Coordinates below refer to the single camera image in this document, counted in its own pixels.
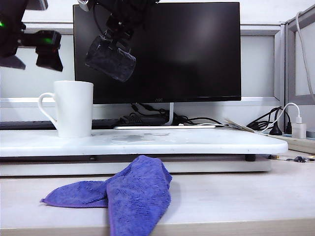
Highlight beige power strip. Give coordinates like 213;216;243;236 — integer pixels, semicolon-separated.
260;132;315;155

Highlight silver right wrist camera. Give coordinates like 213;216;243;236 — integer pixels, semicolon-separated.
77;0;91;12

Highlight stack of paper leaflets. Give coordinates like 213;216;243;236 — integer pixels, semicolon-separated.
223;118;256;134

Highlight black power adapter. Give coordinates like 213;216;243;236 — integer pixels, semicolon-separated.
120;115;168;125

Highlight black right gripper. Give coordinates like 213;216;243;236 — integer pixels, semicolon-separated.
104;8;148;54

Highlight black power cable bundle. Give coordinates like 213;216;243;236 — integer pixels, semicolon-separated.
246;106;284;135

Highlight white ceramic mug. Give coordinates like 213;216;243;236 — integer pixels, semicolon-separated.
38;80;94;139

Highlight purple microfibre cloth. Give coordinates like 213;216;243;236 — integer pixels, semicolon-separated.
40;155;173;236

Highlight black computer monitor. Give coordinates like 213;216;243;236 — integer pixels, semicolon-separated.
72;1;242;105

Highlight white USB charger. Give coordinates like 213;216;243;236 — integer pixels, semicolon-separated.
291;118;308;140

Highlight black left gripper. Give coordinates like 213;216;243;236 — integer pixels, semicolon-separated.
0;23;64;72

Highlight small black metal clip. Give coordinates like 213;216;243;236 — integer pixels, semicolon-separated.
286;156;310;164

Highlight black textured glass cup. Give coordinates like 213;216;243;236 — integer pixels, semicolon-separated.
85;34;137;83

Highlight thick white cable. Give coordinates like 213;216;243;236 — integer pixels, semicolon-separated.
295;11;315;104

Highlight white monitor stand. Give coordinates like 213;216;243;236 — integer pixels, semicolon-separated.
113;102;216;130

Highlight thin white USB cable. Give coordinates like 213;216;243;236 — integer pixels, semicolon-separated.
260;102;302;135

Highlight white base board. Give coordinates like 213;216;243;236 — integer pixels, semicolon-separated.
0;157;272;177

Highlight wide grey aluminium partition frame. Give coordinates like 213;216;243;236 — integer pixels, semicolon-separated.
0;22;286;109

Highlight white raised board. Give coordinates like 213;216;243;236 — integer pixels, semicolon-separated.
0;128;288;158

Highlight black round power plug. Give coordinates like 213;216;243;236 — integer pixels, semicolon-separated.
269;122;283;136

